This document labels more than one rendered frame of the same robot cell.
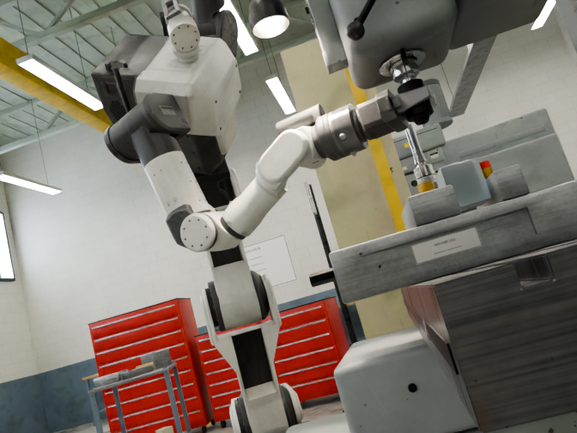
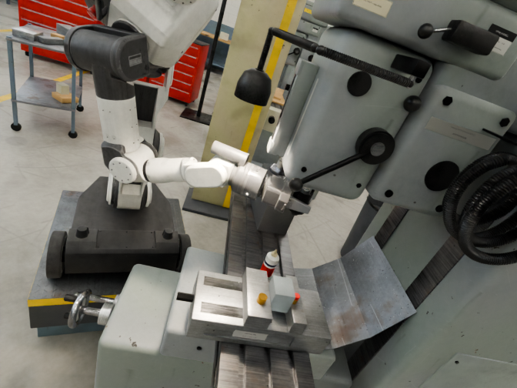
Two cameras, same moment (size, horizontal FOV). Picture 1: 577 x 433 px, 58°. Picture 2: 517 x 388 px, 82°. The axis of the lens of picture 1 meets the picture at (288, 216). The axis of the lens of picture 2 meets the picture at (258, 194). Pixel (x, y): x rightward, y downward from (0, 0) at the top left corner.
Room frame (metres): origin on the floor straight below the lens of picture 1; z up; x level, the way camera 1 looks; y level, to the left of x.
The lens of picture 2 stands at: (0.27, 0.08, 1.59)
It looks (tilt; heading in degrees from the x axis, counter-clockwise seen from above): 28 degrees down; 340
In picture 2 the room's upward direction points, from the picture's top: 21 degrees clockwise
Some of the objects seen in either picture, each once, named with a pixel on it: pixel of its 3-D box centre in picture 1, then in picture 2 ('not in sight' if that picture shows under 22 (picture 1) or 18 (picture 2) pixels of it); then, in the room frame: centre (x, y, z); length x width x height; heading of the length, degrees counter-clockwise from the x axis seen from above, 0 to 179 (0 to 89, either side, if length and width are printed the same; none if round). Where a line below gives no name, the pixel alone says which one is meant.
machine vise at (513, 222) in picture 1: (454, 231); (261, 306); (0.74, -0.22, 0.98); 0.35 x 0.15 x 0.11; 84
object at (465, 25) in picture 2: not in sight; (453, 35); (0.74, -0.32, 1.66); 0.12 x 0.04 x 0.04; 81
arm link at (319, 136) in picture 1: (312, 139); (230, 166); (0.98, -0.09, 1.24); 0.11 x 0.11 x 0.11; 66
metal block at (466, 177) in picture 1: (462, 186); (279, 293); (0.74, -0.25, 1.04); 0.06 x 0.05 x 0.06; 174
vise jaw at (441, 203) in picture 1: (428, 213); (255, 296); (0.75, -0.19, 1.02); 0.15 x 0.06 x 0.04; 174
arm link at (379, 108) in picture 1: (368, 123); (267, 188); (0.92, -0.19, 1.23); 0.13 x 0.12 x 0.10; 157
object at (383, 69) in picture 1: (402, 62); not in sight; (0.89, -0.27, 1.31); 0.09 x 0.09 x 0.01
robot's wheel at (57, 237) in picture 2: not in sight; (57, 254); (1.32, 0.44, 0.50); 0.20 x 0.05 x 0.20; 10
